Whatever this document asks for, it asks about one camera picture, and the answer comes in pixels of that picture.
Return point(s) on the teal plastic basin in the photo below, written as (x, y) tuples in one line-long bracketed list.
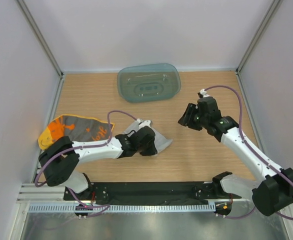
[(148, 83)]

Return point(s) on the slotted cable duct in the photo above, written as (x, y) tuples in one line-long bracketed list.
[(74, 208)]

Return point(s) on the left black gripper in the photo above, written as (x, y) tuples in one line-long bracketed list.
[(152, 151)]

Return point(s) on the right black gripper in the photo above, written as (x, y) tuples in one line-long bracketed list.
[(186, 119)]

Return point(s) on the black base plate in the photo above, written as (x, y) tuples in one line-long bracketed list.
[(154, 193)]

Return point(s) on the grey panda towel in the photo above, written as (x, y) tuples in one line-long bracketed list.
[(161, 142)]

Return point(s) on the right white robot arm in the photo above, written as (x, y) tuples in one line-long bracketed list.
[(272, 189)]

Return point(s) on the aluminium frame rail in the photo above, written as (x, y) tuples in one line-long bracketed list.
[(29, 193)]

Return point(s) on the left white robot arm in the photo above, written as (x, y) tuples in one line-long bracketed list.
[(58, 162)]

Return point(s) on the orange grey towel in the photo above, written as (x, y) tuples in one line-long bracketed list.
[(77, 128)]

